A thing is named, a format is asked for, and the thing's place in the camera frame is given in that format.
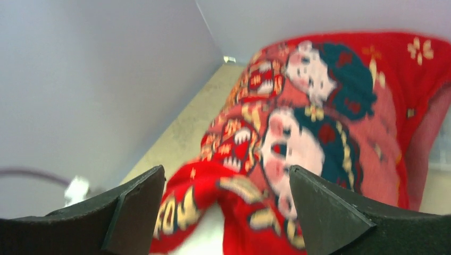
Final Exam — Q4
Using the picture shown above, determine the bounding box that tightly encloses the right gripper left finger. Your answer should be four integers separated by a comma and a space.
1, 165, 165, 255

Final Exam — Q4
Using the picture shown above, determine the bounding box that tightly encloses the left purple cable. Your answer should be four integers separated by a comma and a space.
0, 168, 73, 188

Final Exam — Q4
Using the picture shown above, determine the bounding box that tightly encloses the red patterned pillowcase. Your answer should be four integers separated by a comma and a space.
150, 32, 450, 254

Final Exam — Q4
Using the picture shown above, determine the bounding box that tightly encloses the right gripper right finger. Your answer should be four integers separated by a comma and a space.
289, 166, 450, 254

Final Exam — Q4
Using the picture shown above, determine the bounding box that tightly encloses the white pillow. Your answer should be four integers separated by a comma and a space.
168, 203, 224, 255

